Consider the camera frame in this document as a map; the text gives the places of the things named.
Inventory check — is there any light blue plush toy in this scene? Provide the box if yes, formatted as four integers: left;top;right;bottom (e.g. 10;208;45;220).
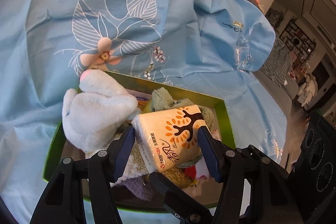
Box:
62;69;139;153

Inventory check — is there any red white patterned cloth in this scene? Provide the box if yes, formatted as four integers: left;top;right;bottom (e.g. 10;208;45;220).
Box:
184;158;211;180

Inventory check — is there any purple knitted cloth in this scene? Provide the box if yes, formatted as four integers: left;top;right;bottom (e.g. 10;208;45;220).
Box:
115;175;157;201

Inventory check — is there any white stuffed animal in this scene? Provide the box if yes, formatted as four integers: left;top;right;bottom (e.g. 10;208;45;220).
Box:
297;73;318;107

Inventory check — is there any green cardboard box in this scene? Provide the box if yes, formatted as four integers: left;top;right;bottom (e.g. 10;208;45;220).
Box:
43;71;236;213

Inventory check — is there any cream tree tissue pack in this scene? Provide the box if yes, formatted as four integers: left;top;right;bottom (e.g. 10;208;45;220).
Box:
131;105;206;173

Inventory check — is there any dark display shelf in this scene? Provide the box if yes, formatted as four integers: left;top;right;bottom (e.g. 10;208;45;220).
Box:
280;20;316;65

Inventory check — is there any yellow fuzzy pouch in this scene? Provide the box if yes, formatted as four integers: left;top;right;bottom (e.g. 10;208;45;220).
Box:
162;167;198;189

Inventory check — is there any cream fuzzy towel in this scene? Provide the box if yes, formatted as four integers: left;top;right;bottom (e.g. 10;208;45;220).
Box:
116;143;149;184

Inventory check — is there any grey green fuzzy cloth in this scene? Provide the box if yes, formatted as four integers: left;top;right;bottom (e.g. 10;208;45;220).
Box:
150;88;215;131

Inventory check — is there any light blue floral bedsheet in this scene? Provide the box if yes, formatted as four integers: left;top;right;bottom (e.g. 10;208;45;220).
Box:
1;0;286;223

